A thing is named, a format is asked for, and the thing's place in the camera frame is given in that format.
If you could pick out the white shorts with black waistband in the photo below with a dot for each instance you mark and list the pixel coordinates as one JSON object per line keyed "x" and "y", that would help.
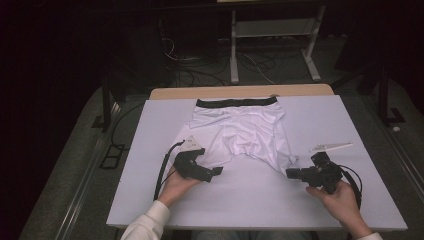
{"x": 240, "y": 130}

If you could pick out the black metal stand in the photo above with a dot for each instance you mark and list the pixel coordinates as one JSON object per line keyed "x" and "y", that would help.
{"x": 107, "y": 103}
{"x": 383, "y": 96}

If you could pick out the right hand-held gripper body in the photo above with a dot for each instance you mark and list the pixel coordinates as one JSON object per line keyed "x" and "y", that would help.
{"x": 321, "y": 176}

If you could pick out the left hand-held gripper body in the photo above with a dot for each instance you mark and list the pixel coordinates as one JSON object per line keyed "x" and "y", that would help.
{"x": 190, "y": 166}

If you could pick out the white board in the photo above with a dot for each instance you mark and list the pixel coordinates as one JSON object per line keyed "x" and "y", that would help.
{"x": 233, "y": 206}

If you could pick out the metal floor rail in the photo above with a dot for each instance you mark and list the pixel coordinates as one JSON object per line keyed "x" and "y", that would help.
{"x": 86, "y": 170}
{"x": 406, "y": 160}

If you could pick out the person's left hand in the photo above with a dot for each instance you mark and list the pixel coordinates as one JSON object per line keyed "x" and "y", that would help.
{"x": 178, "y": 190}

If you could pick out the wooden table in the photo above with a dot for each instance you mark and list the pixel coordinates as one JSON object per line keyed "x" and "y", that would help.
{"x": 233, "y": 91}

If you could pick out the black floor frame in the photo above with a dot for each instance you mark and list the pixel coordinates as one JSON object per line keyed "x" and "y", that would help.
{"x": 113, "y": 156}

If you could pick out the person's right hand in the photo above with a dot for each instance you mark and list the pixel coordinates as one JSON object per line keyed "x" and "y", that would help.
{"x": 340, "y": 203}

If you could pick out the white metal stand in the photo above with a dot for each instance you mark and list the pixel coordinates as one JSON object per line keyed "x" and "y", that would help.
{"x": 273, "y": 28}

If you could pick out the small white round object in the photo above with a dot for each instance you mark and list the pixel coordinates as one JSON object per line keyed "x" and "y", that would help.
{"x": 395, "y": 128}

